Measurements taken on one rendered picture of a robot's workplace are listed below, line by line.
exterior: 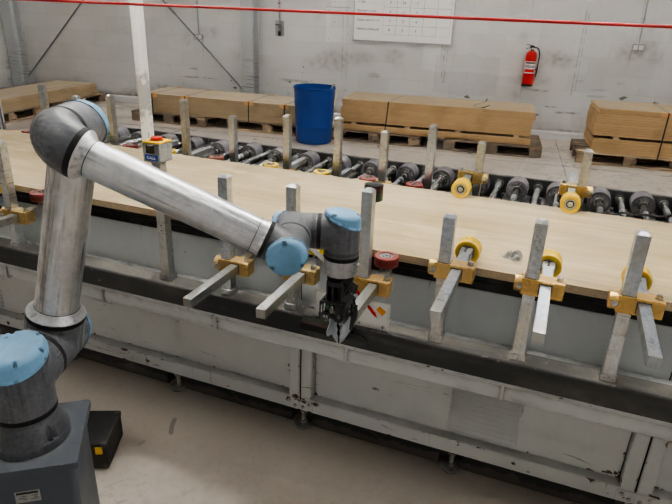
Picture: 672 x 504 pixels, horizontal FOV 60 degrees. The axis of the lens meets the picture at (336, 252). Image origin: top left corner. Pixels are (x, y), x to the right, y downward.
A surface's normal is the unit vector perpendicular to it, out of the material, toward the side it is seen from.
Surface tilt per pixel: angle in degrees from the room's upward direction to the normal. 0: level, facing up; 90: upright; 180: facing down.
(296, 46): 90
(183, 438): 0
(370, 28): 90
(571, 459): 90
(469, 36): 90
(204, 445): 0
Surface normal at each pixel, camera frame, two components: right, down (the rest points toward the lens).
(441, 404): -0.37, 0.35
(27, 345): 0.03, -0.88
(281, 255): 0.04, 0.42
